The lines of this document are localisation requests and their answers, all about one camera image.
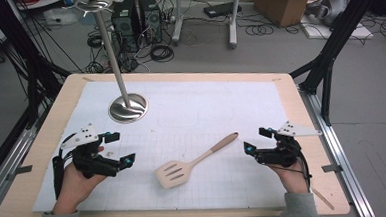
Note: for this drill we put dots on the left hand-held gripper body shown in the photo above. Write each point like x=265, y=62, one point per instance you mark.
x=93, y=160

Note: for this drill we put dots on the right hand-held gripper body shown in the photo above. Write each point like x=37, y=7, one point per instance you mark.
x=280, y=154

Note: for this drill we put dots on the beige slotted spatula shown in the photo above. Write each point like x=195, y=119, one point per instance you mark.
x=223, y=143

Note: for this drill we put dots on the person's right hand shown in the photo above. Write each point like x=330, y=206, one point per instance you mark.
x=293, y=178

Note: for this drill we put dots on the person's left hand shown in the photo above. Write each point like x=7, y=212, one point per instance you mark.
x=73, y=188

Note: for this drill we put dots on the metal hook stand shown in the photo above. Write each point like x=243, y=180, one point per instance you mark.
x=127, y=107

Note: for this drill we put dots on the grey metal clamp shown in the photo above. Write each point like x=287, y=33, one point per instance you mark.
x=19, y=171
x=332, y=168

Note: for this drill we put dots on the thin wooden stick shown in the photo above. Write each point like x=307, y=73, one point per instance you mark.
x=323, y=198

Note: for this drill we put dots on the white grid mat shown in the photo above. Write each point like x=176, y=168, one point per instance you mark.
x=197, y=105

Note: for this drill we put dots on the white-legged wooden desk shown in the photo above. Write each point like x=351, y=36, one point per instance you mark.
x=232, y=26

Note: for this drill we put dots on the black computer tower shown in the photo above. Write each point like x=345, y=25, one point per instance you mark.
x=124, y=22
x=150, y=17

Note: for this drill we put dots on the large open cardboard box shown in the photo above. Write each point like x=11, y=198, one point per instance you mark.
x=282, y=3

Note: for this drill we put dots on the flat black floor device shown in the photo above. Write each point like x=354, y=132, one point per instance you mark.
x=221, y=9

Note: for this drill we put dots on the white foam board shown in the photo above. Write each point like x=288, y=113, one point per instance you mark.
x=360, y=33

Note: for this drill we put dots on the grey backpack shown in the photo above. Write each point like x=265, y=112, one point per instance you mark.
x=332, y=7

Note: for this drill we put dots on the aluminium rail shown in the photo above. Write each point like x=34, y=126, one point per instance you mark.
x=3, y=165
x=344, y=167

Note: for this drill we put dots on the black metal frame post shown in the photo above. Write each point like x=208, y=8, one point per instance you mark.
x=337, y=37
x=28, y=63

